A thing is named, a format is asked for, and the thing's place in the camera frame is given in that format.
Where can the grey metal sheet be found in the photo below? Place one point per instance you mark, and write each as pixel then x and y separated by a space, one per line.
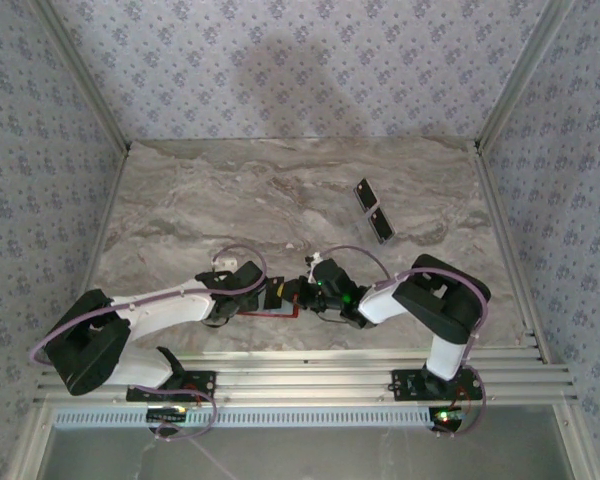
pixel 330 457

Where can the small circuit board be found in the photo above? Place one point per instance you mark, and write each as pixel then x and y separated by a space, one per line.
pixel 167 414
pixel 447 417

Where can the aluminium side rail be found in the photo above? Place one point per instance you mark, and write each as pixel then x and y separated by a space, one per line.
pixel 109 200
pixel 495 200

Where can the aluminium frame leg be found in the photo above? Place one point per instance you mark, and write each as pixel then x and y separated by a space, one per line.
pixel 575 445
pixel 30 445

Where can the aluminium corner post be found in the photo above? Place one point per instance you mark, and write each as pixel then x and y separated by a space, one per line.
pixel 85 82
pixel 525 80

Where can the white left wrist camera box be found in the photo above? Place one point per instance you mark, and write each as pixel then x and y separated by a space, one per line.
pixel 224 261

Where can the shiny copper credit card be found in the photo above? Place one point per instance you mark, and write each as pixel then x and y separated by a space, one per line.
pixel 367 194

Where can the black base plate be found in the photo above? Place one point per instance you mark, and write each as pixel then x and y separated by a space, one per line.
pixel 405 385
pixel 207 381

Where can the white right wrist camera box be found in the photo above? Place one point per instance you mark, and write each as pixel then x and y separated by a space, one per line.
pixel 312 259

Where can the red leather card holder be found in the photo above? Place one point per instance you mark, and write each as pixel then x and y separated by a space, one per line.
pixel 275 311

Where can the aluminium front rail frame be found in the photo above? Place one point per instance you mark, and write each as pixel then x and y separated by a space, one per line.
pixel 305 382

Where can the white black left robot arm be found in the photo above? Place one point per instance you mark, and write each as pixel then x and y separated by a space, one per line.
pixel 165 306

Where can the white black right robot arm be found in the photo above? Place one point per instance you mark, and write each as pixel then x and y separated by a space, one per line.
pixel 380 306

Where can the black credit card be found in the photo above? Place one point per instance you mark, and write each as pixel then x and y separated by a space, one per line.
pixel 382 226

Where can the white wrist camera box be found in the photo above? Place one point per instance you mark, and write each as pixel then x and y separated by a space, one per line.
pixel 224 261
pixel 312 259

